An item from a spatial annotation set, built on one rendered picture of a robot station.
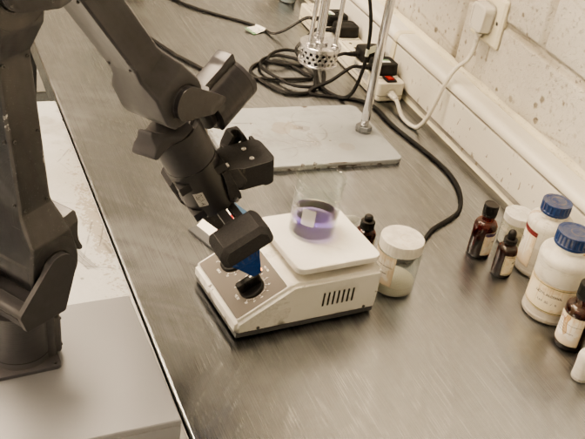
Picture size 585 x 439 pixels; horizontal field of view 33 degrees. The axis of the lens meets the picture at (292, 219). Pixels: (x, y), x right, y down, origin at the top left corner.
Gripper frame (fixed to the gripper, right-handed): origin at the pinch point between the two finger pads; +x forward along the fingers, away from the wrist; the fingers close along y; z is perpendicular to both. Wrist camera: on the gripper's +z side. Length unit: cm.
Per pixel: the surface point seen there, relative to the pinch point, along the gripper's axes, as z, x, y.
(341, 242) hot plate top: 11.8, 12.4, 0.8
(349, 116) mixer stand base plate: 32, 34, 46
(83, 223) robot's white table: -14.9, 7.3, 25.1
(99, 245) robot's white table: -14.4, 7.6, 19.5
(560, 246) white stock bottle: 35.5, 23.1, -10.3
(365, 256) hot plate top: 13.0, 13.0, -2.7
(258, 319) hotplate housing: -2.3, 10.9, -3.9
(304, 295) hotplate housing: 3.8, 11.8, -3.8
